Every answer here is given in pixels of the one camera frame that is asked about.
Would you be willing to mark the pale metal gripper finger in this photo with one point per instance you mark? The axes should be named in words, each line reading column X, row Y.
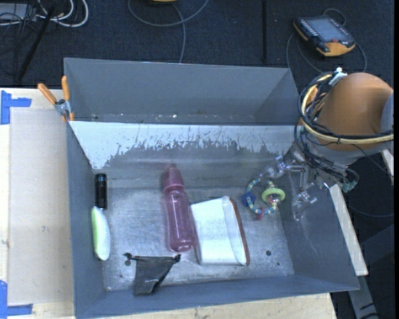
column 304, row 199
column 279, row 165

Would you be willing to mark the grey metal bin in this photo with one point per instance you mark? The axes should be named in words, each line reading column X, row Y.
column 219, row 135

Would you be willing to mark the white box with brown lid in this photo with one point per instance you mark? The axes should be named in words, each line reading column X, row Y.
column 216, row 231

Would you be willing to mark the pink plastic baby bottle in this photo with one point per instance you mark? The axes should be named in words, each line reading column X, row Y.
column 178, row 211

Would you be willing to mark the dark grey cloth pouch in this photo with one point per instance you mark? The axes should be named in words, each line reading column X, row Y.
column 149, row 272

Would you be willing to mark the black flashlight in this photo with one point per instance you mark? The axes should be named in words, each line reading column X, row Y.
column 100, row 191

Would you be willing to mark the pale wood flat board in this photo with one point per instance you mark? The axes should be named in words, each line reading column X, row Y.
column 36, row 194

